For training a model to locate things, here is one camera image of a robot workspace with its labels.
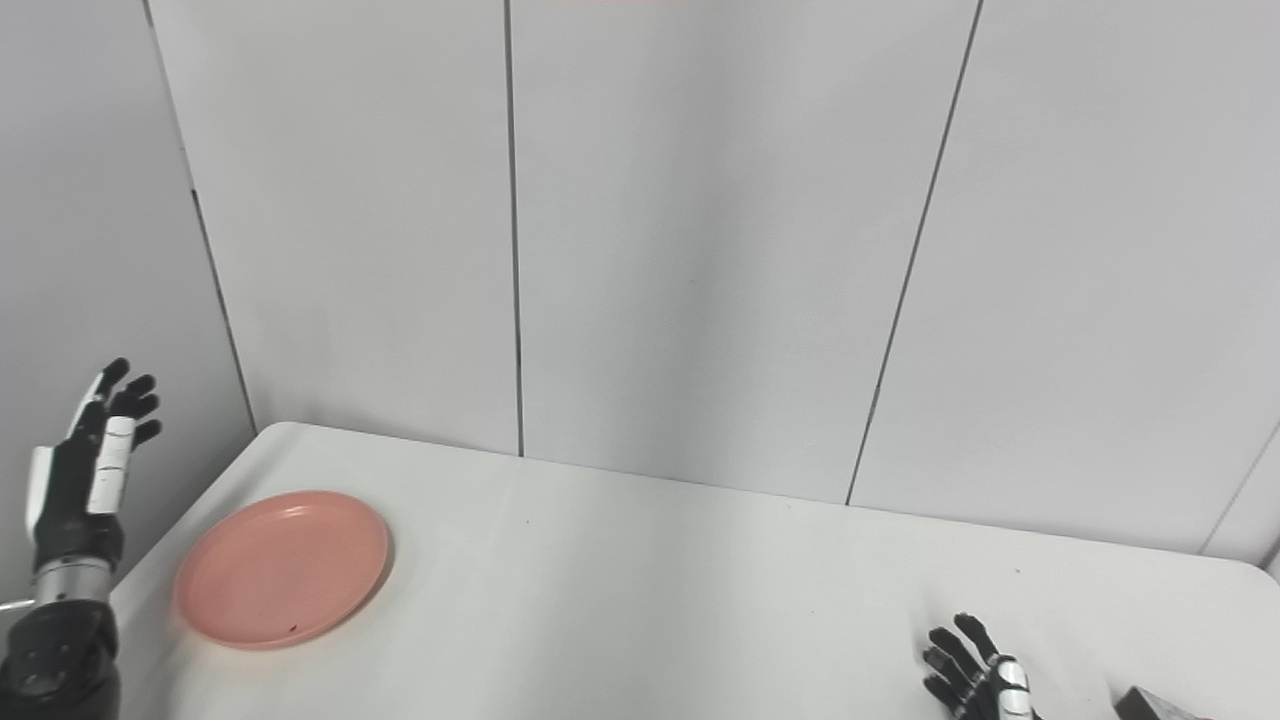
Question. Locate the chocolate cake slice with fruit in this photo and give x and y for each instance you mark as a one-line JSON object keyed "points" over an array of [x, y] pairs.
{"points": [[1160, 706]]}

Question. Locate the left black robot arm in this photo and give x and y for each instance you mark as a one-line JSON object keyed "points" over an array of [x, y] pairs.
{"points": [[58, 650]]}

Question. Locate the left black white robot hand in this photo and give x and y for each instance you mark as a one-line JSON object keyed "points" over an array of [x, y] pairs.
{"points": [[80, 480]]}

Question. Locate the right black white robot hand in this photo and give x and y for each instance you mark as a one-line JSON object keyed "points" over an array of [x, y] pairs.
{"points": [[980, 680]]}

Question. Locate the pink round plate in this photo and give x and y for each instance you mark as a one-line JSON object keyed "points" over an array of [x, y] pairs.
{"points": [[283, 568]]}

